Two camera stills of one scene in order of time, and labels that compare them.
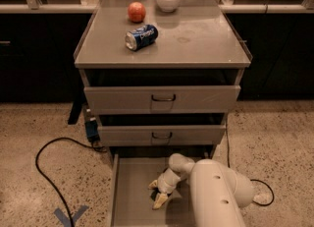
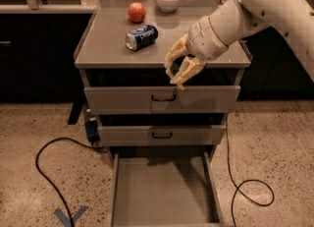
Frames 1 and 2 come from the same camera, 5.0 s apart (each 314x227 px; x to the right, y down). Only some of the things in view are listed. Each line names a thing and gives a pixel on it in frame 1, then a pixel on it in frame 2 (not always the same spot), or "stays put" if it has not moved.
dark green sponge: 153,195 → 177,65
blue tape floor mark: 65,219 stays put
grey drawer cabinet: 170,100 stays put
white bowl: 168,0 stays put
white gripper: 165,184 → 203,39
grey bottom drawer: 130,196 stays put
